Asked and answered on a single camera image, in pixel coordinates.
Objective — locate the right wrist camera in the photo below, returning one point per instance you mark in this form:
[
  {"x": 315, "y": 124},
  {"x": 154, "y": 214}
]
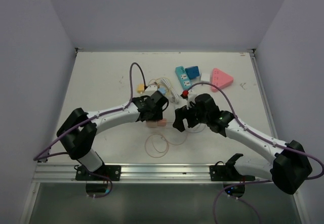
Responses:
[{"x": 189, "y": 96}]

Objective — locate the white usb charger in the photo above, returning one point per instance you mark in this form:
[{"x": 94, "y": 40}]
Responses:
[{"x": 205, "y": 77}]

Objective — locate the pink small charger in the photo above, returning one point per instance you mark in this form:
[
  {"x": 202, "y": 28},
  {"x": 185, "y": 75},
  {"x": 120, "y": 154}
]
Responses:
[{"x": 162, "y": 123}]

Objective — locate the light blue charger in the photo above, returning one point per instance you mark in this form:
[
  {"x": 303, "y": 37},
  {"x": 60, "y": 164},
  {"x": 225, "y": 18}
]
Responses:
[{"x": 162, "y": 90}]

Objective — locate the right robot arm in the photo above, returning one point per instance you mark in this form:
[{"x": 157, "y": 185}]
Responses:
[{"x": 282, "y": 163}]

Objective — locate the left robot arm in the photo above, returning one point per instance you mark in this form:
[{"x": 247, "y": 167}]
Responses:
[{"x": 79, "y": 130}]

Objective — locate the yellow usb charger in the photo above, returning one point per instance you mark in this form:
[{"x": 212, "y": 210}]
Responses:
[{"x": 140, "y": 88}]

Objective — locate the teal power strip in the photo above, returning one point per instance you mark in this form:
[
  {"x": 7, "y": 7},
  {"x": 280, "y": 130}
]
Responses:
[{"x": 183, "y": 77}]

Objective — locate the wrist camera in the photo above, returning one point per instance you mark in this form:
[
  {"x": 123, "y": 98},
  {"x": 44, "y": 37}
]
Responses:
[
  {"x": 189, "y": 96},
  {"x": 151, "y": 89}
]

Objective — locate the pink triangular socket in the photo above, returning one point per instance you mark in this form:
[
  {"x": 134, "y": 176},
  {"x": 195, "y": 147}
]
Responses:
[{"x": 221, "y": 79}]

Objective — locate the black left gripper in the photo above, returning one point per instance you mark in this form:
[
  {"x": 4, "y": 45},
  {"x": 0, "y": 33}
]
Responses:
[{"x": 158, "y": 115}]

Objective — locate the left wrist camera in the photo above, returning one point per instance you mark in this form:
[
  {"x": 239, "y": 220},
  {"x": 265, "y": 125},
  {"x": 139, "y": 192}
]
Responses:
[{"x": 151, "y": 89}]

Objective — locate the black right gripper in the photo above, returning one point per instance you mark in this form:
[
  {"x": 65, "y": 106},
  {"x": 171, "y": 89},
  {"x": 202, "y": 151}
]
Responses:
[{"x": 181, "y": 114}]

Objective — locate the dark blue plug adapter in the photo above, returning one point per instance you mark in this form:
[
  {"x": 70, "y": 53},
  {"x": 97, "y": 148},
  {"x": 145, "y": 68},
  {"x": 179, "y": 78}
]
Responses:
[{"x": 192, "y": 72}]

